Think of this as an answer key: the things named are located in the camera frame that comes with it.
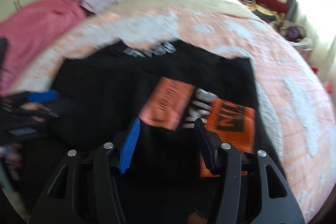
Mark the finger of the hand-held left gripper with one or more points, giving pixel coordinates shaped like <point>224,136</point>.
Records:
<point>29,111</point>
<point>43,96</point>

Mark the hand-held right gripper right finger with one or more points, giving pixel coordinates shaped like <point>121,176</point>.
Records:
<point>207,145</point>

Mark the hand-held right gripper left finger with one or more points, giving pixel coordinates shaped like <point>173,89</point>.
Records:
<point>130,145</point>

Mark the black sweater with orange cuffs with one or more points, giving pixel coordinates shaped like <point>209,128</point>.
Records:
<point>105,77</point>

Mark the purple clothes pile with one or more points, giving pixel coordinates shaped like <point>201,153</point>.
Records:
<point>292,32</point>

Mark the pink quilt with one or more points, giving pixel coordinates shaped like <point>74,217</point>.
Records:
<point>34,27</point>

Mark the orange patterned fleece blanket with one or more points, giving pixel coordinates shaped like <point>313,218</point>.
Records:
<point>275,56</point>

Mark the white plastic bag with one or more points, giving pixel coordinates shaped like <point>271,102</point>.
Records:
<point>303,43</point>

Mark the dark bedside cabinet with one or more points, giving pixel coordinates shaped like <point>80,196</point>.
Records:
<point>290,10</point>

